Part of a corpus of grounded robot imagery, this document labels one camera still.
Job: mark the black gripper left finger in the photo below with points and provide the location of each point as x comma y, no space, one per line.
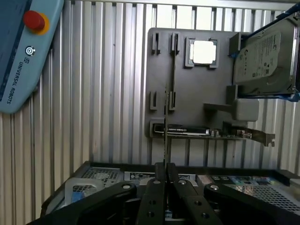
152,199

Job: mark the black open PC case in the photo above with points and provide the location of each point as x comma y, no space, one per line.
105,174

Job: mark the grey parts rack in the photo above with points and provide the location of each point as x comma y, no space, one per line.
199,93

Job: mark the silver CPU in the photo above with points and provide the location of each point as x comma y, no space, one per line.
203,52

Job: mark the blue grey teach pendant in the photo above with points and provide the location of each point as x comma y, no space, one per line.
21,58

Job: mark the black graphics card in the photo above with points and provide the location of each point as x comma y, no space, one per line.
187,131

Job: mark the green motherboard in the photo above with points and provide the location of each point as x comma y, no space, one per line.
246,180

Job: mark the hard disk with blue rails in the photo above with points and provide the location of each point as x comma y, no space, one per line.
262,58

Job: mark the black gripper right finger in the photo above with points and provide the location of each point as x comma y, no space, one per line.
201,211

